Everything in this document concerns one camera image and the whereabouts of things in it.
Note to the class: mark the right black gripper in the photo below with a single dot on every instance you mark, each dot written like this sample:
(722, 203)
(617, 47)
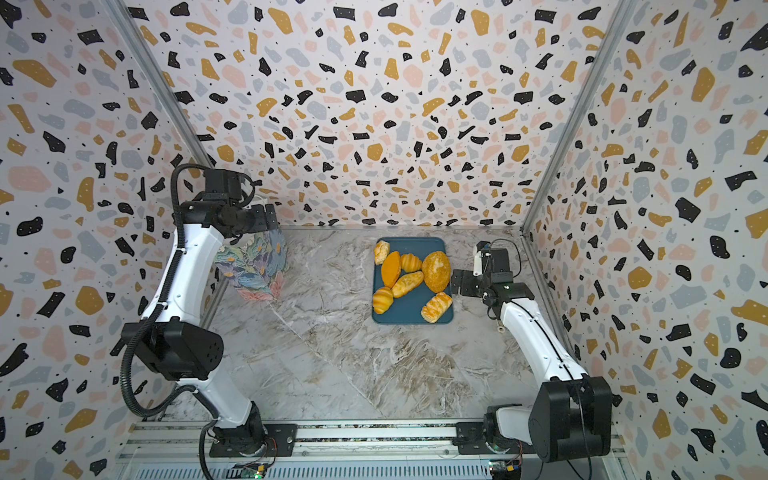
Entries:
(466, 282)

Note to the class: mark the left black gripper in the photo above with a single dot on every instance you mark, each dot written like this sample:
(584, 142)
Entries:
(261, 219)

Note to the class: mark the floral paper bag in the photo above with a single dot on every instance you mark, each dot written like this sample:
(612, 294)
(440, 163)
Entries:
(255, 265)

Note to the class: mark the braided pastry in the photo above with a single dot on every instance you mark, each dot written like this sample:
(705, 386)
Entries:
(436, 307)

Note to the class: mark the striped croissant bun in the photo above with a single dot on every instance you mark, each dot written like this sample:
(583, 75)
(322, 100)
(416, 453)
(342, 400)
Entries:
(382, 300)

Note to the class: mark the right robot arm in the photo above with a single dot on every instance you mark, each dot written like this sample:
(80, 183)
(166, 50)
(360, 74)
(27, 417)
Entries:
(571, 415)

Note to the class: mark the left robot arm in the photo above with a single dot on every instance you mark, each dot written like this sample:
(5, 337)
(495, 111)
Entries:
(169, 338)

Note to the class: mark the large round bread loaf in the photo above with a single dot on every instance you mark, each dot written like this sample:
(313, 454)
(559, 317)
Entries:
(437, 270)

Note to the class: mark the long bread roll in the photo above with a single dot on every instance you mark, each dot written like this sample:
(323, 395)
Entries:
(407, 283)

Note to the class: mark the orange oval bread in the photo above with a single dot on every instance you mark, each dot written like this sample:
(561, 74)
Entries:
(391, 269)

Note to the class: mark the small crusty bread piece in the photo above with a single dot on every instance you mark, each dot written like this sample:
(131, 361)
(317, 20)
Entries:
(381, 252)

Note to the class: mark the teal tray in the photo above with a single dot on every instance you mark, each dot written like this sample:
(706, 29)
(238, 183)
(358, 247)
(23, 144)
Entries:
(407, 310)

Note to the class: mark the small ridged bun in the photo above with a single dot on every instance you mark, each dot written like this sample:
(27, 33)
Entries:
(410, 263)

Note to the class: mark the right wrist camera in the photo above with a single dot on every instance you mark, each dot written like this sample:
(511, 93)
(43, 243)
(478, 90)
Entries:
(479, 257)

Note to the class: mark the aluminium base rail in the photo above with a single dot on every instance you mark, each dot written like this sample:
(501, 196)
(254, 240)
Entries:
(355, 449)

